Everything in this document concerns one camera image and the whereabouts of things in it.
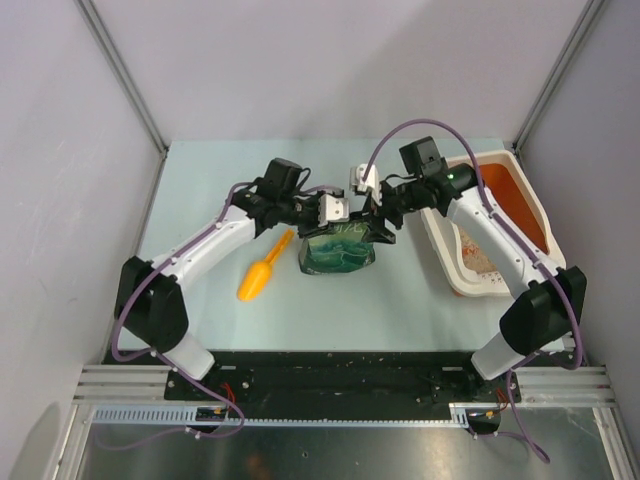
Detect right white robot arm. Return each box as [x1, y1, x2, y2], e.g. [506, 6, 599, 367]
[350, 137, 586, 401]

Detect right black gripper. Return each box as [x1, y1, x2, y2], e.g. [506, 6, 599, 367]
[362, 178, 425, 245]

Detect white slotted cable duct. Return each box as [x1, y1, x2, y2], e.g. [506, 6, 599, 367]
[93, 405, 468, 428]

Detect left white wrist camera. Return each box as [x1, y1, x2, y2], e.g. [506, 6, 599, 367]
[318, 189, 350, 227]

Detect white orange litter box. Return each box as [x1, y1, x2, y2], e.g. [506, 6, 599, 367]
[421, 150, 567, 297]

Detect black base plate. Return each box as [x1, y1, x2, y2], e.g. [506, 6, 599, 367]
[163, 349, 522, 407]

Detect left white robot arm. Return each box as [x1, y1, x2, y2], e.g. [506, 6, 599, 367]
[111, 158, 344, 400]

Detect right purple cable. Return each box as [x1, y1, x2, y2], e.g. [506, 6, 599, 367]
[362, 117, 587, 466]

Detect orange plastic scoop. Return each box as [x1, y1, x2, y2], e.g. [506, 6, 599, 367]
[236, 229, 294, 302]

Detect green litter bag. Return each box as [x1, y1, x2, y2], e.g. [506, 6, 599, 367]
[298, 220, 376, 275]

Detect clean litter grains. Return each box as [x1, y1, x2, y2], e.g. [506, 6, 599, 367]
[458, 228, 497, 274]

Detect purple cable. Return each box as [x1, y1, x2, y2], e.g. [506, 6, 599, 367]
[362, 117, 587, 466]
[92, 179, 346, 450]

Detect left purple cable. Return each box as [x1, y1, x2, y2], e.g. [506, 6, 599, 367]
[92, 179, 346, 450]

